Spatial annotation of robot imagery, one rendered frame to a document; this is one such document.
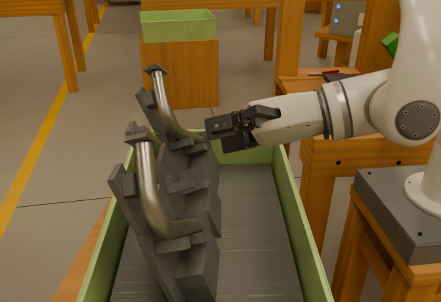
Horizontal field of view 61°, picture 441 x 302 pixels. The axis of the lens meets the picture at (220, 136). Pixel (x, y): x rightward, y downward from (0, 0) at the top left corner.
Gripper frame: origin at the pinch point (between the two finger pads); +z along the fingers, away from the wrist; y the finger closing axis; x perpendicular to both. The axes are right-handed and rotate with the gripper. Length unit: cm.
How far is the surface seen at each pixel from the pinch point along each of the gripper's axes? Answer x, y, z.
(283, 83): -48, -100, -10
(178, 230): 12.2, -7.7, 11.2
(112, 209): 4.9, -19.0, 29.4
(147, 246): 14.0, -5.7, 16.2
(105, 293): 21.1, -16.4, 30.8
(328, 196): 5, -82, -17
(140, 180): 4.5, 1.5, 13.1
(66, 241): 0, -129, 119
